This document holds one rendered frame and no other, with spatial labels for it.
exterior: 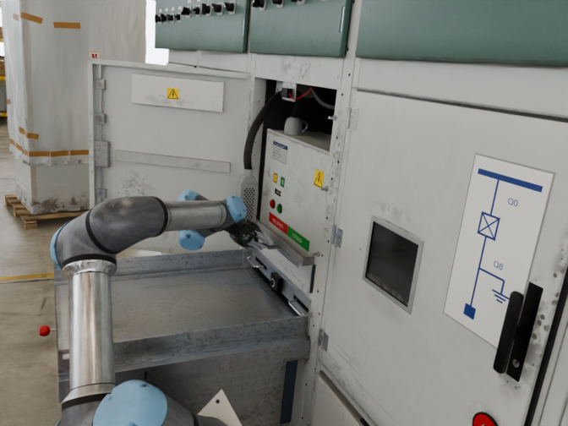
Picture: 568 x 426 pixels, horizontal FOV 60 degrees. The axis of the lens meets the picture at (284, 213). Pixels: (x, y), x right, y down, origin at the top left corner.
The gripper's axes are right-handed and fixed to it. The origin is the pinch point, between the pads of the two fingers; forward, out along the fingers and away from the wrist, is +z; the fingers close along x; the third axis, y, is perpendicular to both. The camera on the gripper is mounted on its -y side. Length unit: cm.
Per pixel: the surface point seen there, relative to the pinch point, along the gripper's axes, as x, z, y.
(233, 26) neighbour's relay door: 62, -39, -41
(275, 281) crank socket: -8.8, 7.7, 6.2
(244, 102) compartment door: 39, -23, -28
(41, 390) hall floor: -125, -13, -85
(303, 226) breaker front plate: 12.4, -0.7, 15.8
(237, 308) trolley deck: -21.7, -2.3, 10.9
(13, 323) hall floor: -132, -27, -156
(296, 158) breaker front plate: 29.9, -11.0, 6.4
